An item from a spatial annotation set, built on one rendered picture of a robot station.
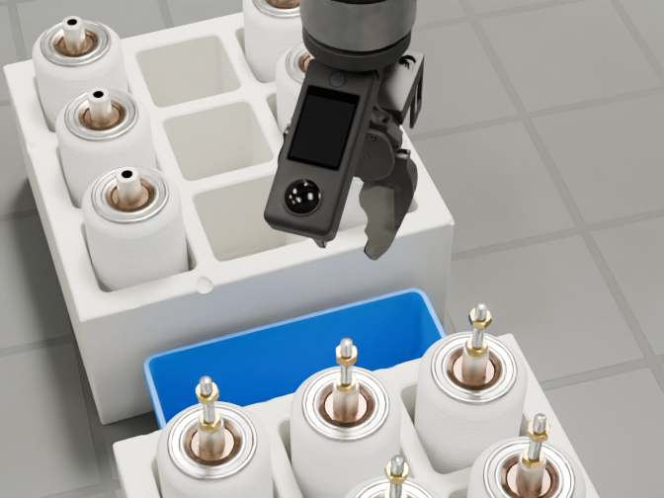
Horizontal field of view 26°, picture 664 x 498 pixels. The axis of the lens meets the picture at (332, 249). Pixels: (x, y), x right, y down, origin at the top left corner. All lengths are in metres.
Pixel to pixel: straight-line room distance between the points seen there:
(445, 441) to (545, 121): 0.67
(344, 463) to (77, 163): 0.45
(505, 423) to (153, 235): 0.38
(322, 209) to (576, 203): 0.87
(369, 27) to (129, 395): 0.71
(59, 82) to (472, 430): 0.59
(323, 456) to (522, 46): 0.87
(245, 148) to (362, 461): 0.53
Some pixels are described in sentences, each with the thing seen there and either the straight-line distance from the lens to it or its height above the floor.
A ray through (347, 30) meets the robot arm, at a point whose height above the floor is 0.69.
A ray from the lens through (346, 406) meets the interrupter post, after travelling 1.22.
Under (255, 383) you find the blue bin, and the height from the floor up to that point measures 0.04.
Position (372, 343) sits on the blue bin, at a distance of 1.52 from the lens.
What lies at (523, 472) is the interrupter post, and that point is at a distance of 1.18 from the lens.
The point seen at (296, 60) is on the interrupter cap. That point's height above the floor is 0.25.
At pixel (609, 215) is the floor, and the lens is 1.74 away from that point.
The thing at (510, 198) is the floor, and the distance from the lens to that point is 1.75.
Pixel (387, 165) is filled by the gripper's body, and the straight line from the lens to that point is 0.98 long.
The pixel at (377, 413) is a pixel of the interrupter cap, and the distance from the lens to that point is 1.23.
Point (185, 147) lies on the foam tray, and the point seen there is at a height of 0.13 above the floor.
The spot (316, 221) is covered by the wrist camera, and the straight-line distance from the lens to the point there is 0.91.
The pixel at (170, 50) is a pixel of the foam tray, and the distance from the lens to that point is 1.68.
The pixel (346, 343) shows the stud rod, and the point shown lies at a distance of 1.16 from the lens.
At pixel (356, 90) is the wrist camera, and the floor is 0.63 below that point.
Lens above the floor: 1.26
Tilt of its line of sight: 49 degrees down
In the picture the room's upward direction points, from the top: straight up
